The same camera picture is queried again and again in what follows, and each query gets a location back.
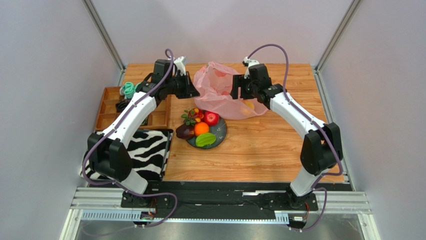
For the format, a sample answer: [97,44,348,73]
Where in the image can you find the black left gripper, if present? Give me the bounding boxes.
[165,72,200,100]

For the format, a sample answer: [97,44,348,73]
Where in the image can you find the yellow peach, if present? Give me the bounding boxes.
[240,99,256,118]

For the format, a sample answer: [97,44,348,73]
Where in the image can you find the red berry sprig with leaves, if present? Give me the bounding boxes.
[181,108,204,127]

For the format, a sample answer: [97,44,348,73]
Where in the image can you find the pink plastic bag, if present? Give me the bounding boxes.
[193,61,268,120]

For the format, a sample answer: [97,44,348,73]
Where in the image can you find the red apple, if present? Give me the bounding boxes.
[203,110,221,127]

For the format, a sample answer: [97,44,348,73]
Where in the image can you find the orange fruit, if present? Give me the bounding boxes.
[194,122,210,137]

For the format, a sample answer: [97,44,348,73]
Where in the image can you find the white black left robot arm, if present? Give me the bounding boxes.
[84,56,200,196]

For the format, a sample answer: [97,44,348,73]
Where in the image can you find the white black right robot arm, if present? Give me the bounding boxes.
[230,63,343,197]

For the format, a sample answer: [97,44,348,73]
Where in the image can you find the wooden compartment tray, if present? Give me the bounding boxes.
[94,86,172,131]

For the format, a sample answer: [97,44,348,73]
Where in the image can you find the dark purple fruit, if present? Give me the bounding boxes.
[175,123,195,140]

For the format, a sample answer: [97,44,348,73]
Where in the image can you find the dark round plate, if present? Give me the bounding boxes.
[186,117,228,150]

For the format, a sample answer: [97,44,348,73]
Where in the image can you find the teal rolled sock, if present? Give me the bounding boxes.
[119,82,136,100]

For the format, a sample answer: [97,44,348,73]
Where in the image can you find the black rolled sock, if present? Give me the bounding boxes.
[115,99,129,113]

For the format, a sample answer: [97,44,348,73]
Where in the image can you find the zebra pattern cloth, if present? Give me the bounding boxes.
[78,128,174,182]

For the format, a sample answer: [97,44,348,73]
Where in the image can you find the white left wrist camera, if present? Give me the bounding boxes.
[173,56,188,76]

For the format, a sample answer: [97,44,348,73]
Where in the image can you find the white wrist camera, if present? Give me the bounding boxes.
[242,56,260,79]
[173,56,188,76]

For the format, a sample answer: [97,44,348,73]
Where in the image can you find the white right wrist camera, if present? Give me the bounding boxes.
[242,56,260,79]

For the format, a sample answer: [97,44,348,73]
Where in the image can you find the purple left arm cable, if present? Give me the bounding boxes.
[81,48,179,229]

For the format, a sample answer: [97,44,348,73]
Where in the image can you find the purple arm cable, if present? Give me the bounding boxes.
[246,43,344,232]
[81,48,179,229]

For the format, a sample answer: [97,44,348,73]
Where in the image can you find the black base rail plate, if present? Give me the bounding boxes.
[120,181,319,220]

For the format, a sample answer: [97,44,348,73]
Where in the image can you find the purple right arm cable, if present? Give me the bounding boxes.
[246,43,344,232]

